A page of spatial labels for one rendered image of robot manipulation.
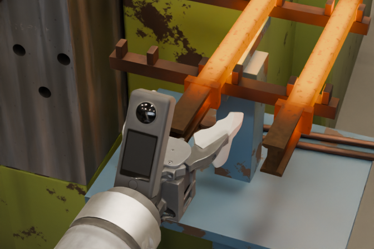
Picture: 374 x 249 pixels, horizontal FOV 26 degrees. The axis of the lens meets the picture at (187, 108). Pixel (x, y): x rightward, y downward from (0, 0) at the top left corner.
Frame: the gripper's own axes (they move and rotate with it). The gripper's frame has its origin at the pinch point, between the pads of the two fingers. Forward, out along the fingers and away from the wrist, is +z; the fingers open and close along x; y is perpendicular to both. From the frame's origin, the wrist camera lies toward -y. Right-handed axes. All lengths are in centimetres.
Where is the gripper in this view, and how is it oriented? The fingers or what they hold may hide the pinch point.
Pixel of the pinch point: (196, 100)
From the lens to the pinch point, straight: 101.0
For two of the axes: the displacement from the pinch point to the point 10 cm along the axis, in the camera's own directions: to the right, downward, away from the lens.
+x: 9.2, 2.4, -3.0
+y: 0.0, 7.9, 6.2
